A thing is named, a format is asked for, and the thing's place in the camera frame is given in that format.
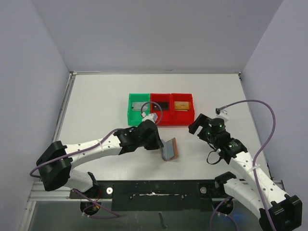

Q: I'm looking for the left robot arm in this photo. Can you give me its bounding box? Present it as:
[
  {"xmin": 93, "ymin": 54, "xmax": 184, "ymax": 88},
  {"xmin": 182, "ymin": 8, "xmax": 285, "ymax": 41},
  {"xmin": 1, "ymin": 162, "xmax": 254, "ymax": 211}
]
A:
[{"xmin": 36, "ymin": 120, "xmax": 164, "ymax": 193}]

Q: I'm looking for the brown leather card holder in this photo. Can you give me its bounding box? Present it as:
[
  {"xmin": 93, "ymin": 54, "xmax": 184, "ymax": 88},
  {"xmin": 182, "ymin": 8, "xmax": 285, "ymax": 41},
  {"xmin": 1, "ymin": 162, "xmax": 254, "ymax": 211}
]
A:
[{"xmin": 161, "ymin": 138, "xmax": 179, "ymax": 161}]

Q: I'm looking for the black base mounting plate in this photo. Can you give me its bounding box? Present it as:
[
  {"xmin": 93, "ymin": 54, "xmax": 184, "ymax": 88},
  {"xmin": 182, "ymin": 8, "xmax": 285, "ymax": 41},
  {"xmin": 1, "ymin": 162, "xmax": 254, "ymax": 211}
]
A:
[{"xmin": 84, "ymin": 180, "xmax": 227, "ymax": 212}]

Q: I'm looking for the black credit card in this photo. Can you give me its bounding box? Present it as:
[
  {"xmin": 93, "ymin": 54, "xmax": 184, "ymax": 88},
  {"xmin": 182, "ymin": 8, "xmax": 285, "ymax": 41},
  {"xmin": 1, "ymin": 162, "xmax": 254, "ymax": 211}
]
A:
[{"xmin": 153, "ymin": 102, "xmax": 169, "ymax": 111}]

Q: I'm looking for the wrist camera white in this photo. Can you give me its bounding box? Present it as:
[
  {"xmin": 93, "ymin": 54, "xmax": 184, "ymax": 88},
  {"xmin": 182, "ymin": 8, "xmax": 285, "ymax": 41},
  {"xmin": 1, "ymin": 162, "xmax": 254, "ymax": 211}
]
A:
[
  {"xmin": 216, "ymin": 108, "xmax": 229, "ymax": 122},
  {"xmin": 141, "ymin": 112, "xmax": 160, "ymax": 125}
]

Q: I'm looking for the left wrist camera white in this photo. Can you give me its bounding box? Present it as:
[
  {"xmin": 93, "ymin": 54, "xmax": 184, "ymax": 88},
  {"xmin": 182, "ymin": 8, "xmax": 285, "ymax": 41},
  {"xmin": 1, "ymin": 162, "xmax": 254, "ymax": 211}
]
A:
[{"xmin": 141, "ymin": 112, "xmax": 160, "ymax": 125}]

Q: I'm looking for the silver credit card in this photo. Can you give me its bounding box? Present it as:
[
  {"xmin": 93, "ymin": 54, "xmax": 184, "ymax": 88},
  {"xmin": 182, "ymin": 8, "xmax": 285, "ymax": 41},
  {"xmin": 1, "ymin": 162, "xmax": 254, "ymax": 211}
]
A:
[{"xmin": 131, "ymin": 102, "xmax": 148, "ymax": 111}]

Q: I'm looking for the gold credit card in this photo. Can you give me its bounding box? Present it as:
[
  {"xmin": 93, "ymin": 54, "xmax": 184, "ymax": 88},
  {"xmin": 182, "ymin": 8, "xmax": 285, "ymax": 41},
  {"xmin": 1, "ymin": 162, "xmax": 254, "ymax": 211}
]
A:
[{"xmin": 174, "ymin": 101, "xmax": 191, "ymax": 111}]

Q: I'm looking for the green plastic bin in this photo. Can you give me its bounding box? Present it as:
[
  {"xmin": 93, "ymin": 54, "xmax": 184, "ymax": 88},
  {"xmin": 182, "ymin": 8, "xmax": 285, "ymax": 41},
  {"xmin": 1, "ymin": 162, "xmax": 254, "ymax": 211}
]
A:
[{"xmin": 127, "ymin": 93, "xmax": 150, "ymax": 126}]

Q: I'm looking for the blue credit card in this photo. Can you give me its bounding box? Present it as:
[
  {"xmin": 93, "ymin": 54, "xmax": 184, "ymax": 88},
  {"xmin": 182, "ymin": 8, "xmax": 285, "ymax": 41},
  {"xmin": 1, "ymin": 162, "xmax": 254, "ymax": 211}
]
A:
[{"xmin": 161, "ymin": 140, "xmax": 175, "ymax": 161}]

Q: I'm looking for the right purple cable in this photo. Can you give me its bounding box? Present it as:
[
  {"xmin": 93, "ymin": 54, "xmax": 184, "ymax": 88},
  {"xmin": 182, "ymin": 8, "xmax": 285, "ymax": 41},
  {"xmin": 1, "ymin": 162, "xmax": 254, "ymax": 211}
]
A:
[{"xmin": 208, "ymin": 99, "xmax": 277, "ymax": 231}]

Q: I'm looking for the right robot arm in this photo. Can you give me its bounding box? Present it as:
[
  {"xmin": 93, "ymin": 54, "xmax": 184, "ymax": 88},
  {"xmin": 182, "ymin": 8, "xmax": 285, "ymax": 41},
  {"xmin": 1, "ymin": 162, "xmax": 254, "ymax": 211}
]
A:
[{"xmin": 189, "ymin": 114, "xmax": 302, "ymax": 231}]

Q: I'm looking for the red plastic double bin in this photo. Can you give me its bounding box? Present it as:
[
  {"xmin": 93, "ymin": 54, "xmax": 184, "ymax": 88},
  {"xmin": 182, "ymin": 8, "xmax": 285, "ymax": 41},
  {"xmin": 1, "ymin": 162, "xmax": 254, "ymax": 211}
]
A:
[{"xmin": 150, "ymin": 93, "xmax": 195, "ymax": 127}]

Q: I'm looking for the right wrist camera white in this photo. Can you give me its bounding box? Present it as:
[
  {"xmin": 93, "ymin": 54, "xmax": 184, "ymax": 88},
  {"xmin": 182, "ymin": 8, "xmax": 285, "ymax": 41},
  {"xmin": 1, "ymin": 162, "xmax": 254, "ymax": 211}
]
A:
[{"xmin": 216, "ymin": 108, "xmax": 229, "ymax": 122}]

